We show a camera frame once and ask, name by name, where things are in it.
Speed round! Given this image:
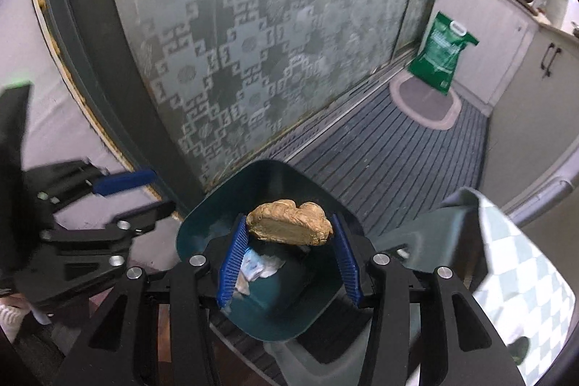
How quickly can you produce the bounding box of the white cabinet with black handles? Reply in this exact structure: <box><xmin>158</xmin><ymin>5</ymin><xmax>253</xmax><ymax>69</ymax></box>
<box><xmin>491</xmin><ymin>22</ymin><xmax>579</xmax><ymax>188</ymax></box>

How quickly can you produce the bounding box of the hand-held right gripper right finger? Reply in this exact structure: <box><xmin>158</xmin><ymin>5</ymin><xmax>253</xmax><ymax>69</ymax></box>
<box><xmin>331</xmin><ymin>213</ymin><xmax>519</xmax><ymax>386</ymax></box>

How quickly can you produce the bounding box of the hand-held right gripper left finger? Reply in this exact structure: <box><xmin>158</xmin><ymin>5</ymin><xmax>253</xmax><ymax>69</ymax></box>
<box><xmin>59</xmin><ymin>225</ymin><xmax>250</xmax><ymax>386</ymax></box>

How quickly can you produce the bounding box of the white kitchen cabinet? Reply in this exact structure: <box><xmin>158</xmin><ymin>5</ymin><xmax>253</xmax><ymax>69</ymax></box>
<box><xmin>441</xmin><ymin>0</ymin><xmax>540</xmax><ymax>107</ymax></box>

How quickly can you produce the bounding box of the green white checkered tablecloth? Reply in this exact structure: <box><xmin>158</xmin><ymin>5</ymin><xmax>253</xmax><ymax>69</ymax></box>
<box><xmin>470</xmin><ymin>187</ymin><xmax>567</xmax><ymax>369</ymax></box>

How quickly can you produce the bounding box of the blue white tissue packet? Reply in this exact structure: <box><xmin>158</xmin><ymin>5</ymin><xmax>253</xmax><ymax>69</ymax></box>
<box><xmin>235</xmin><ymin>248</ymin><xmax>287</xmax><ymax>297</ymax></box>

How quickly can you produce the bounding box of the dark blue trash bin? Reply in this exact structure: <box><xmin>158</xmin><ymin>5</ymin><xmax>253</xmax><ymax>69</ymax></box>
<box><xmin>174</xmin><ymin>160</ymin><xmax>379</xmax><ymax>344</ymax></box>

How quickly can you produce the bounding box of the oval grey floor mat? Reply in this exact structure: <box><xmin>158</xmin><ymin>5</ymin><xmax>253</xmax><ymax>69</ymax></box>
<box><xmin>390</xmin><ymin>74</ymin><xmax>461</xmax><ymax>132</ymax></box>

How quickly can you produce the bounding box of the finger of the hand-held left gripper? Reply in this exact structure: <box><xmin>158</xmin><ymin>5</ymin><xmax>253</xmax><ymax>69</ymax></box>
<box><xmin>40</xmin><ymin>200</ymin><xmax>176</xmax><ymax>243</ymax></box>
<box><xmin>26</xmin><ymin>159</ymin><xmax>157</xmax><ymax>204</ymax></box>

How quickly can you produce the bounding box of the green rice bag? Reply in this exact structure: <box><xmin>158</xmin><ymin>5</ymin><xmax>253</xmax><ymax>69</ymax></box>
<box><xmin>407</xmin><ymin>12</ymin><xmax>479</xmax><ymax>97</ymax></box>

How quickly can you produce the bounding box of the patterned frosted sliding door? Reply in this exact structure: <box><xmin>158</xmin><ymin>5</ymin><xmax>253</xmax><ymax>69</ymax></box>
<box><xmin>31</xmin><ymin>0</ymin><xmax>457</xmax><ymax>207</ymax></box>

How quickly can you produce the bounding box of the brown bread piece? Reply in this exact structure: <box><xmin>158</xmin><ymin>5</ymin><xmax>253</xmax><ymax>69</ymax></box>
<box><xmin>246</xmin><ymin>199</ymin><xmax>334</xmax><ymax>248</ymax></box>

